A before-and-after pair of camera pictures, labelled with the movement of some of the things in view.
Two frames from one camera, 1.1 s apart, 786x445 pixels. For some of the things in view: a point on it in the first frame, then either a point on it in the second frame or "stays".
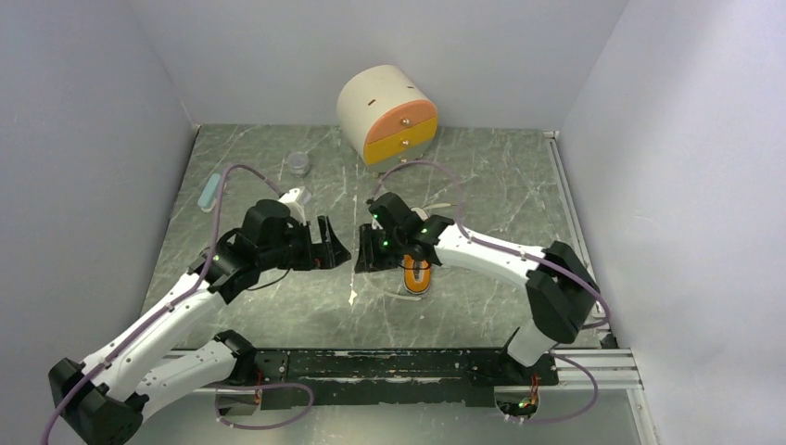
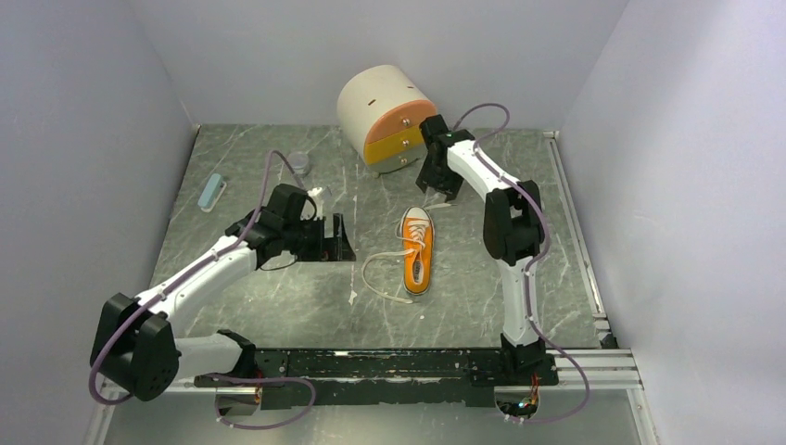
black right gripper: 368,260 to 448,188
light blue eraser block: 209,191 stays
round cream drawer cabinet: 386,116 stays
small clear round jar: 298,163 stays
